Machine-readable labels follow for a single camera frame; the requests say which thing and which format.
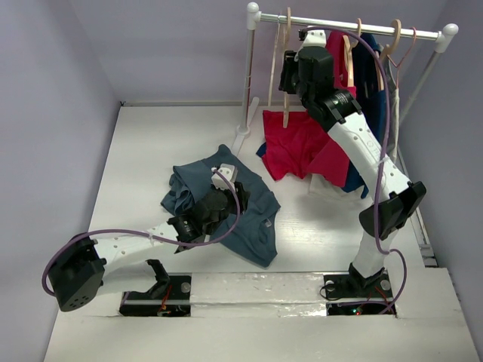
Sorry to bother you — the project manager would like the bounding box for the grey-blue t-shirt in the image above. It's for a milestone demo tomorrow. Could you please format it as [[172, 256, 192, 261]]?
[[160, 144, 281, 269]]

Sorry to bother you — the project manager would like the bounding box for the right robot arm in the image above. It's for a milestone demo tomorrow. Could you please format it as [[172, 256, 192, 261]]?
[[279, 46, 426, 296]]

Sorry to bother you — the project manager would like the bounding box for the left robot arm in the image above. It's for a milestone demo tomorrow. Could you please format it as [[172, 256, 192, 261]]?
[[42, 182, 250, 312]]

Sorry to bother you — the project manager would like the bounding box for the thin beige plastic hanger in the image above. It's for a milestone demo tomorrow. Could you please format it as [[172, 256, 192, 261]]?
[[267, 23, 281, 107]]

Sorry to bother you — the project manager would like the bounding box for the wooden hanger holding red shirt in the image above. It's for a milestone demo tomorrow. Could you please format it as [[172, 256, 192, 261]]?
[[342, 35, 358, 87]]

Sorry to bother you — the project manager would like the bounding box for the navy blue t-shirt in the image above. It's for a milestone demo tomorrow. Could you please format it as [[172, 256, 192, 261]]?
[[257, 32, 386, 198]]

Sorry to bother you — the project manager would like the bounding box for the red t-shirt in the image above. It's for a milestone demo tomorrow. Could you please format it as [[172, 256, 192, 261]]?
[[258, 31, 356, 188]]

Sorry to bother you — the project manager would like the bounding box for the light grey t-shirt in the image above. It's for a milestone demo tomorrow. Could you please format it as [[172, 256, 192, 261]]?
[[309, 45, 400, 201]]

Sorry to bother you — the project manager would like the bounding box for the white clothes rack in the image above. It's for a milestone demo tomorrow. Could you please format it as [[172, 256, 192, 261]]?
[[231, 2, 459, 155]]

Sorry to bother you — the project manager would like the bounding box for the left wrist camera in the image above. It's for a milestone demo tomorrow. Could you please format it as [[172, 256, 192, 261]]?
[[211, 164, 238, 190]]

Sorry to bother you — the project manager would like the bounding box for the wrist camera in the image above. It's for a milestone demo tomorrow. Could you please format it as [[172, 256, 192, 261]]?
[[299, 28, 327, 49], [211, 164, 238, 190]]

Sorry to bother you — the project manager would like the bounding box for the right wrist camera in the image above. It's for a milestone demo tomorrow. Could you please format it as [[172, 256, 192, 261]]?
[[299, 28, 327, 49]]

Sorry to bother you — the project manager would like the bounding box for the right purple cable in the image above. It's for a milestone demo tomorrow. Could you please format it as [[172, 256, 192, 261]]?
[[301, 26, 408, 316]]

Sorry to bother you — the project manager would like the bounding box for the purple cable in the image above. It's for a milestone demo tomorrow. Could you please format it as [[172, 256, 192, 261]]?
[[301, 26, 408, 316], [41, 171, 242, 297]]

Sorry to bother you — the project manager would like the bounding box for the pink wire hanger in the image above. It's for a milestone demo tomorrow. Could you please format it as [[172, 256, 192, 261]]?
[[388, 26, 417, 90]]

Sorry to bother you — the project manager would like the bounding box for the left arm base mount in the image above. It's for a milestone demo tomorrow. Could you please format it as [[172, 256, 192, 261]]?
[[118, 259, 192, 318]]

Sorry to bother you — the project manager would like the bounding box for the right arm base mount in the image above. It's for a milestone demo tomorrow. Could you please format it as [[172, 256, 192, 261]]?
[[319, 264, 397, 316]]

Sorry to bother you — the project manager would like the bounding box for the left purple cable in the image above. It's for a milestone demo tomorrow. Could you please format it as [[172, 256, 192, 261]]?
[[41, 171, 242, 297]]

